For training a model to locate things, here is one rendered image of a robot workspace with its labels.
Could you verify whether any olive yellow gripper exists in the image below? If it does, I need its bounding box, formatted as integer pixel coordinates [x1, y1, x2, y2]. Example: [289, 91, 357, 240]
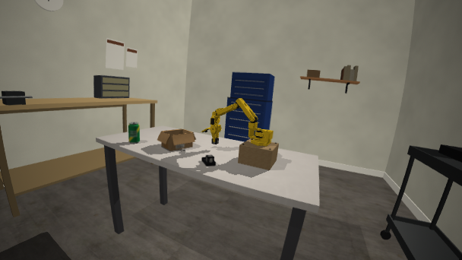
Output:
[201, 124, 221, 142]

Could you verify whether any green drink can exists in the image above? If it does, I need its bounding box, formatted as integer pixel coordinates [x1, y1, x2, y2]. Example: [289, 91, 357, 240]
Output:
[128, 122, 140, 144]

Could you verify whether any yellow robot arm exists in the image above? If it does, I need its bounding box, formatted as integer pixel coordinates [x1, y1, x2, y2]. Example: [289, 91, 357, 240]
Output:
[210, 98, 271, 147]

